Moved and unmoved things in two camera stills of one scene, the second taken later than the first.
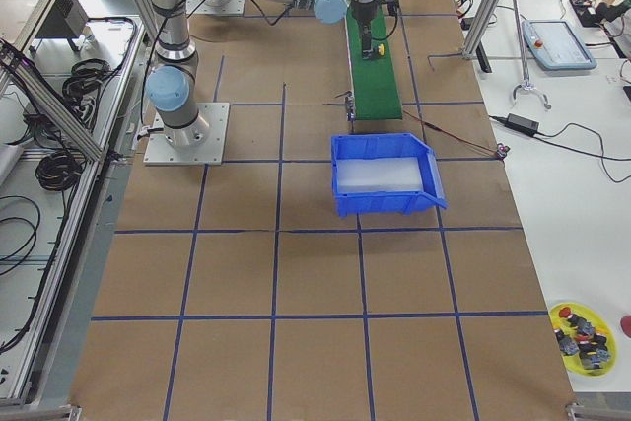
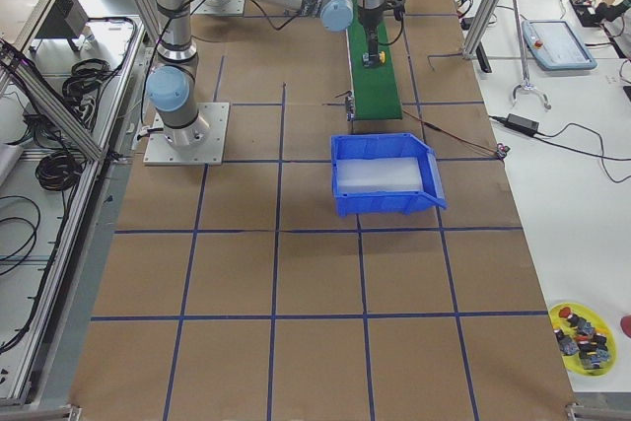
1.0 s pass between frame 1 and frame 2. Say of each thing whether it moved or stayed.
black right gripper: moved
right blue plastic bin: stayed
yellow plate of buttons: stayed
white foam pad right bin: stayed
